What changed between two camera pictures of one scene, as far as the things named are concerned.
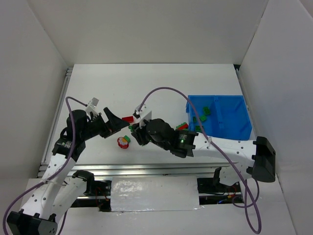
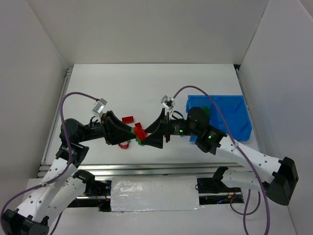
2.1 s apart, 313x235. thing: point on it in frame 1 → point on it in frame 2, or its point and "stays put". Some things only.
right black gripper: (138, 134) → (167, 129)
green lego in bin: (207, 111) stays put
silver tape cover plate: (145, 194) stays put
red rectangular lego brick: (129, 119) stays put
